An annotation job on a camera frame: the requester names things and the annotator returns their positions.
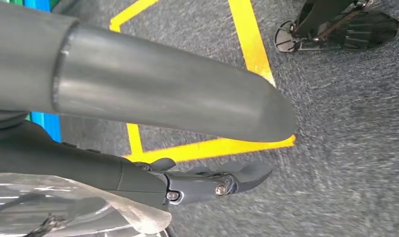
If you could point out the black robot right foot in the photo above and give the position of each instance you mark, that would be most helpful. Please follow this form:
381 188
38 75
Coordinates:
356 32

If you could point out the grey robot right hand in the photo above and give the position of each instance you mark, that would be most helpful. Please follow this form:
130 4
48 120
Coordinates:
153 88

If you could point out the yellow floor tape square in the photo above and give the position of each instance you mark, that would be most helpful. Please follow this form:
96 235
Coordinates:
251 39

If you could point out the clear plastic cover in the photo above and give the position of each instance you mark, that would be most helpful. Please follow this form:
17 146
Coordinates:
88 212

